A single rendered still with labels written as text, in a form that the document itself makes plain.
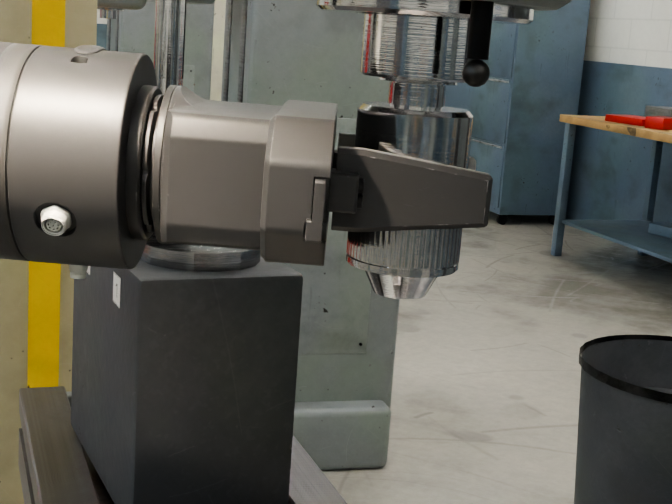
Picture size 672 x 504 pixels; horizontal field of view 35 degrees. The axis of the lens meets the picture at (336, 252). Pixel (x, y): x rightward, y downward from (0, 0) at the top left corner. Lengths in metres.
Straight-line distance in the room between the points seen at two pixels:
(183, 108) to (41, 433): 0.59
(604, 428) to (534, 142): 5.54
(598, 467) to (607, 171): 5.51
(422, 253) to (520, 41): 7.25
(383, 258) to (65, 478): 0.51
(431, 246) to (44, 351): 1.84
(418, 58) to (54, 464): 0.58
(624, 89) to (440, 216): 7.29
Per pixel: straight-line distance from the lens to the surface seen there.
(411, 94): 0.43
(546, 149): 7.85
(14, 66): 0.43
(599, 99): 7.94
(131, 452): 0.77
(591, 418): 2.41
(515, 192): 7.78
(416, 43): 0.41
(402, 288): 0.44
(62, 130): 0.41
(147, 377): 0.75
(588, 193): 7.99
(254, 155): 0.40
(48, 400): 1.05
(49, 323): 2.21
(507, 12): 0.41
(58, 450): 0.94
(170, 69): 0.86
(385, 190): 0.41
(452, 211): 0.41
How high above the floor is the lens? 1.30
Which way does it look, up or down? 12 degrees down
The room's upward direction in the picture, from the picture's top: 4 degrees clockwise
